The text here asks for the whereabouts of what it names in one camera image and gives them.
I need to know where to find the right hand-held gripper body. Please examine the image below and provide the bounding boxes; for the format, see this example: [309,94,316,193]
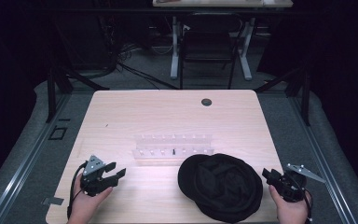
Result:
[274,163,327,203]

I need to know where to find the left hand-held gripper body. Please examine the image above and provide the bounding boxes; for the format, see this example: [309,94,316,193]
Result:
[79,154,115,197]

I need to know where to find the person's left hand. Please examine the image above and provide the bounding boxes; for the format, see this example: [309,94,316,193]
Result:
[67,174,114,224]

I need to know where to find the person's right hand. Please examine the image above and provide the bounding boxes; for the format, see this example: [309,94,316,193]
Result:
[268,185,313,224]

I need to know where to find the grey tape strip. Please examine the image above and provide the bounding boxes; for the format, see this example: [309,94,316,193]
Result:
[41,196,65,206]

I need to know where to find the black cloth hat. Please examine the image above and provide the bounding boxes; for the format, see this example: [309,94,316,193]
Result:
[177,153,265,224]

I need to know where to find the clear acrylic rack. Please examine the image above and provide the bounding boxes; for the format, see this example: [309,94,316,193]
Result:
[131,133,215,166]

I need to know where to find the black chair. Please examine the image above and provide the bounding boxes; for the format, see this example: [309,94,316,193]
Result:
[179,12,246,90]

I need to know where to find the white-legged desk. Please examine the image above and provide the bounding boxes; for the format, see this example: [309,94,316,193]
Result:
[152,0,294,81]

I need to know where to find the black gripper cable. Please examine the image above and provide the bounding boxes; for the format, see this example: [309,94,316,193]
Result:
[304,195,314,224]
[66,161,89,219]

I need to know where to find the black metal frame stand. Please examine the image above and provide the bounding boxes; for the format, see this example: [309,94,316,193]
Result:
[45,62,110,123]
[255,63,311,127]

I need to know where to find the black floor cables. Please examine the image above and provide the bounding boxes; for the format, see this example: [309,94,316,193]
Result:
[116,43,179,91]

